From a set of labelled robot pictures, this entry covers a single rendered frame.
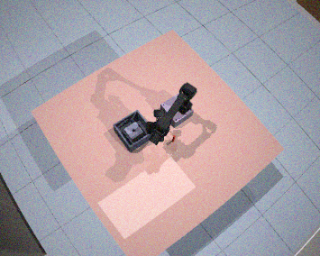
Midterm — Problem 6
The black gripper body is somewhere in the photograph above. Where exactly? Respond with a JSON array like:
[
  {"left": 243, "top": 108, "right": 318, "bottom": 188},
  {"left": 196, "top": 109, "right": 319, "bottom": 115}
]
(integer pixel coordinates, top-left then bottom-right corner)
[{"left": 153, "top": 110, "right": 165, "bottom": 142}]

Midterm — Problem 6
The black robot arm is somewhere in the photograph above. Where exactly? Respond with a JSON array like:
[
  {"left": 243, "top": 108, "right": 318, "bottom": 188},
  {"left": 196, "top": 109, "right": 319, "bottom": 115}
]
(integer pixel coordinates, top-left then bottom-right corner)
[{"left": 145, "top": 82, "right": 197, "bottom": 145}]

